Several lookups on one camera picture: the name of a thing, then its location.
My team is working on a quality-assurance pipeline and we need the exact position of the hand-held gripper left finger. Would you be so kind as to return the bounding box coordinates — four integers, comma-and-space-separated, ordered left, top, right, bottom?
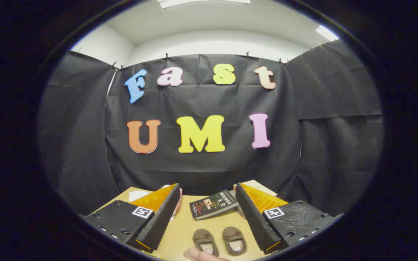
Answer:
80, 183, 181, 253

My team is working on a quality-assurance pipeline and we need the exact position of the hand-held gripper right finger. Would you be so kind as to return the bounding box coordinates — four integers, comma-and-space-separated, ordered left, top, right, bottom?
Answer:
235, 182, 344, 255

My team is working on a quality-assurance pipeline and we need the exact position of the brown fuzzy shoe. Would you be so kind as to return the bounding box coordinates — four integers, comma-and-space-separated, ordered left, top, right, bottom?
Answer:
222, 226, 247, 256
192, 228, 220, 257

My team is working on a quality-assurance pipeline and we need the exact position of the watermelon slice plush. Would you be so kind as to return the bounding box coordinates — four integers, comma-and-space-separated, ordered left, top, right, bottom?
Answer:
158, 184, 183, 220

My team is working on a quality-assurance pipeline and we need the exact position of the white plush toy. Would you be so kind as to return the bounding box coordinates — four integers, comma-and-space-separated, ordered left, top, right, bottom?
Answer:
128, 190, 151, 203

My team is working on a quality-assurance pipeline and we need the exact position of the black cover book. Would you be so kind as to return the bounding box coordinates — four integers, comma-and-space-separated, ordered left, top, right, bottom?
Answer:
189, 189, 239, 220

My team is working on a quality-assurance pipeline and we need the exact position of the ceiling light panel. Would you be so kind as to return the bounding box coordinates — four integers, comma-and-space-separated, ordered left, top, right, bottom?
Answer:
157, 0, 251, 9
316, 25, 339, 41

